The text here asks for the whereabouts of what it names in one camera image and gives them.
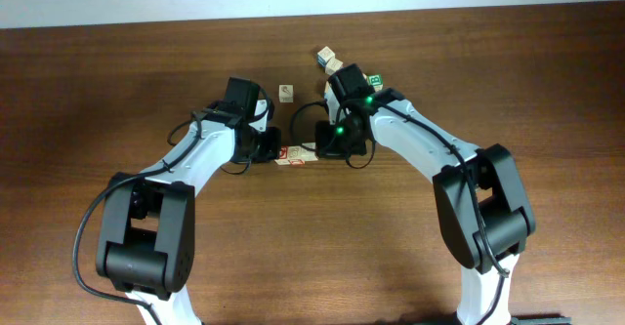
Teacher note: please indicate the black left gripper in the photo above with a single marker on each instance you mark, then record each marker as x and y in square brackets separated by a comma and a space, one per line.
[272, 150]

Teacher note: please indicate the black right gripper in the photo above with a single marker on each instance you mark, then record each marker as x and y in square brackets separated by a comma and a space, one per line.
[327, 140]

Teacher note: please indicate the red Q wooden block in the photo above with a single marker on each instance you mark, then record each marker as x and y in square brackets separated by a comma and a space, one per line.
[282, 158]

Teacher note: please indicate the snail picture wooden block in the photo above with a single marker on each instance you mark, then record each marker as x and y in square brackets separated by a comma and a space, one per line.
[295, 155]

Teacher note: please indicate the green R wooden block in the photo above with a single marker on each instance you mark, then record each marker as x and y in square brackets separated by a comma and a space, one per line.
[308, 152]

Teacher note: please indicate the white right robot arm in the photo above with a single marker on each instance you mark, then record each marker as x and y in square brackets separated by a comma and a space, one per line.
[484, 214]

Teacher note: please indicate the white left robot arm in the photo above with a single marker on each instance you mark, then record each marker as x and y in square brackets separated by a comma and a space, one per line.
[147, 237]

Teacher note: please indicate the green B wooden block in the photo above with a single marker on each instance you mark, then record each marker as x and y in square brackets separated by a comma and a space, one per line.
[376, 81]

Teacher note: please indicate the carrot picture wooden block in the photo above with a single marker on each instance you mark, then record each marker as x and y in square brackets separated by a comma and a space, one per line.
[286, 93]

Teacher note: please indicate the red letter wooden block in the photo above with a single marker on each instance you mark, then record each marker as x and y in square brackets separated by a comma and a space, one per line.
[332, 66]

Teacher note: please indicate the blue L wooden block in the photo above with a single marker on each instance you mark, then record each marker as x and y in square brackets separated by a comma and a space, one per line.
[324, 56]

